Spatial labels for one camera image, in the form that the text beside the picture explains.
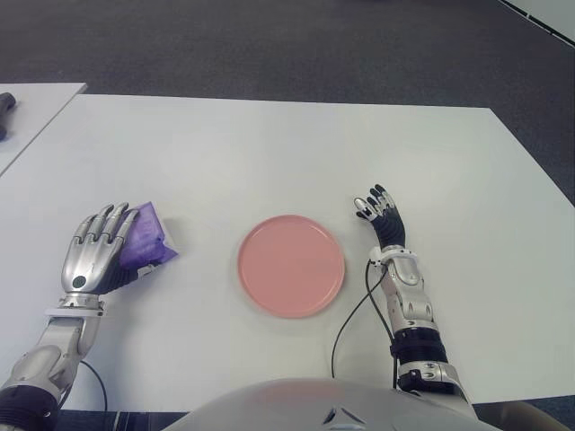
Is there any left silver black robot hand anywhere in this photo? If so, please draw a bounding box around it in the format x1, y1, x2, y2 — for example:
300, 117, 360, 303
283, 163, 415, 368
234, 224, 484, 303
60, 202, 154, 296

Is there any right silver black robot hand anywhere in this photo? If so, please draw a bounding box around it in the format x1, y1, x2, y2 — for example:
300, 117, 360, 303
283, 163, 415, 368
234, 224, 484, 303
352, 183, 408, 249

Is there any purple tissue paper pack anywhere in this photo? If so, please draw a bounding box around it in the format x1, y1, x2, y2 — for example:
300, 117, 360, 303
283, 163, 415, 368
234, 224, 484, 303
117, 201, 180, 278

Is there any pink round plate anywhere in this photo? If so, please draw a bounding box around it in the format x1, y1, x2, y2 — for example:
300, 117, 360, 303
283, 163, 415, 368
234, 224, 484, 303
236, 214, 347, 320

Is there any black object on side table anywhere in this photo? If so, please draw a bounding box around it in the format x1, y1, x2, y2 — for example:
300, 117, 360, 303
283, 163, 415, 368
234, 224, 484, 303
0, 92, 19, 141

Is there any silver robot torso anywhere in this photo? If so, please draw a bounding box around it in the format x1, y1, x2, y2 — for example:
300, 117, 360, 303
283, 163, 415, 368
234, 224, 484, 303
161, 377, 477, 431

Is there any tan brown rounded object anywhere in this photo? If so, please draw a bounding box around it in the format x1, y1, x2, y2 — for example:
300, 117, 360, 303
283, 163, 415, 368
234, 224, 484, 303
473, 400, 571, 431

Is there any white panel with dark edge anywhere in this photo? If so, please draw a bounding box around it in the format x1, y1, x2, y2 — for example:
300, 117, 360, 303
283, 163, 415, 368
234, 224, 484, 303
498, 0, 575, 46

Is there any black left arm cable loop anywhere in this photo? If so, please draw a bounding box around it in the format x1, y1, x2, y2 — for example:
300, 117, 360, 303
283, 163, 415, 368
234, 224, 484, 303
79, 361, 109, 412

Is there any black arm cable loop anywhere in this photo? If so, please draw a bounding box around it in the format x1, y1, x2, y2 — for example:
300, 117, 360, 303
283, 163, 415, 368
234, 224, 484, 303
331, 259, 387, 381
79, 361, 109, 412

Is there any black right arm cable loop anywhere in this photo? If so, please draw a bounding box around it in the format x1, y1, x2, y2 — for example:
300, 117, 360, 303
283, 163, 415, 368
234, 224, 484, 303
331, 259, 387, 381

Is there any short black right arm cable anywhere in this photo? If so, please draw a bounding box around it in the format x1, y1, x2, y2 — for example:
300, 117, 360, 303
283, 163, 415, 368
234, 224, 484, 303
364, 259, 399, 390

